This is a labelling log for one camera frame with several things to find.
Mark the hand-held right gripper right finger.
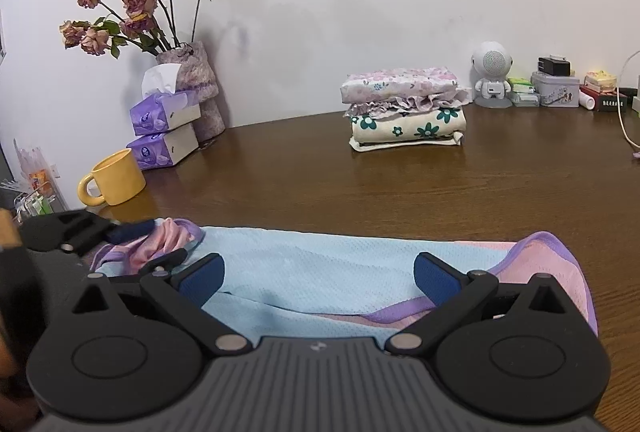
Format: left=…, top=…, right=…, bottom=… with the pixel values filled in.
left=385, top=252, right=569, bottom=358

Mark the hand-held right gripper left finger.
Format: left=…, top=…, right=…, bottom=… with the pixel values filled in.
left=70, top=253, right=253, bottom=358

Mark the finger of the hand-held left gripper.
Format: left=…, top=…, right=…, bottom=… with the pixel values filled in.
left=20, top=209, right=157, bottom=254
left=110, top=247, right=190, bottom=284

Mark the pink and blue mesh top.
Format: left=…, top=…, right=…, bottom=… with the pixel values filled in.
left=90, top=218, right=599, bottom=343

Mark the person's left hand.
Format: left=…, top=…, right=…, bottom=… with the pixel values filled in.
left=0, top=208, right=24, bottom=250

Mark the yellow mug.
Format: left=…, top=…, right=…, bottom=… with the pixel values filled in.
left=77, top=149, right=147, bottom=206

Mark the sealed purple tissue pack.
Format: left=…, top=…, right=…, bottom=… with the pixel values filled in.
left=126, top=123, right=200, bottom=170

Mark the clear plastic organizer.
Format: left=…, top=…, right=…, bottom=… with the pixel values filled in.
left=0, top=137, right=68, bottom=219

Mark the open purple tissue pack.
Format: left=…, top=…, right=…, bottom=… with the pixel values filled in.
left=130, top=64, right=202, bottom=136

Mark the folded cream green-flower cloth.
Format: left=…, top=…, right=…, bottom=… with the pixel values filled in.
left=348, top=105, right=467, bottom=152

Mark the pink mottled vase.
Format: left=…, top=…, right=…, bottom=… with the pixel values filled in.
left=156, top=41, right=227, bottom=143

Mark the folded pink floral cloth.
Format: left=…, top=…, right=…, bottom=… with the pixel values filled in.
left=341, top=66, right=468, bottom=118

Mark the grey tin box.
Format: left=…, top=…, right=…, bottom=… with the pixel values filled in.
left=531, top=71, right=581, bottom=109

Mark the white astronaut speaker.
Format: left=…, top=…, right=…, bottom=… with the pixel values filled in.
left=471, top=41, right=513, bottom=108

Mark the black charger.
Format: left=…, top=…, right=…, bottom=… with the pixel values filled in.
left=538, top=56, right=572, bottom=77

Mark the dark labelled box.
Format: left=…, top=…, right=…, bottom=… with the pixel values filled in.
left=580, top=86, right=629, bottom=113

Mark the yellow and pink small box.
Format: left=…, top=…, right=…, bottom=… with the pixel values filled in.
left=584, top=70, right=619, bottom=92

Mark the white cable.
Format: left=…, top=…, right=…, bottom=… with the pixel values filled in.
left=617, top=45, right=640, bottom=146

